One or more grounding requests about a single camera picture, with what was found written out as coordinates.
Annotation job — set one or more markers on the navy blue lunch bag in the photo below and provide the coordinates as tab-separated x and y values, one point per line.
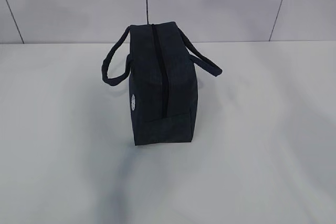
163	88

